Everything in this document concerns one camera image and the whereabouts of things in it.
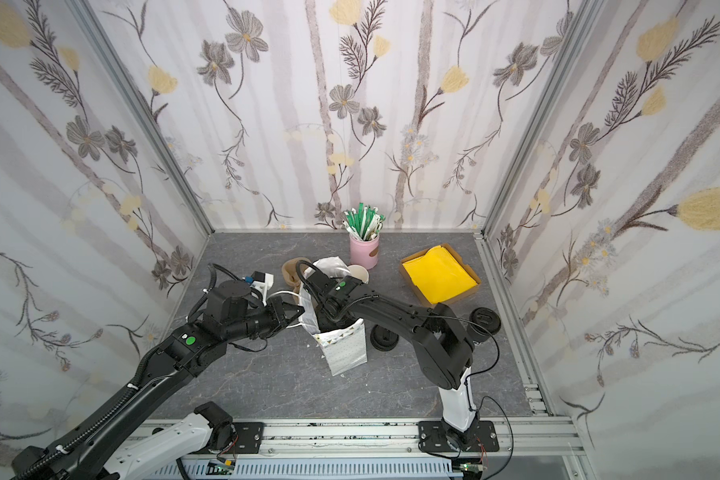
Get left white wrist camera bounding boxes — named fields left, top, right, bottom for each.
left=248, top=271, right=274, bottom=302

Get white cartoon paper gift bag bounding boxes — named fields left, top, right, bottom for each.
left=288, top=286, right=367, bottom=376

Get stack of black lids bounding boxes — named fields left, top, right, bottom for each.
left=370, top=325, right=400, bottom=352

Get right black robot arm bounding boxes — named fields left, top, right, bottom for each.
left=297, top=261, right=501, bottom=453

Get black cup lid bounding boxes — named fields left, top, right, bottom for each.
left=469, top=307, right=502, bottom=335

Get aluminium mounting rail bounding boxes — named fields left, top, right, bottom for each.
left=89, top=416, right=589, bottom=480

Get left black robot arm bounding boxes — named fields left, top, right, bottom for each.
left=12, top=280, right=304, bottom=479

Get stacked green paper cups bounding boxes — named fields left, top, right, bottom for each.
left=347, top=265, right=370, bottom=284

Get yellow napkins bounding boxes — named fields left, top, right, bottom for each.
left=402, top=245, right=479, bottom=305

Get green white straw bundle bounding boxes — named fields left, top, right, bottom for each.
left=343, top=203, right=386, bottom=242

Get pink cup holder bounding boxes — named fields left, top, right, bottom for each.
left=350, top=236, right=380, bottom=270

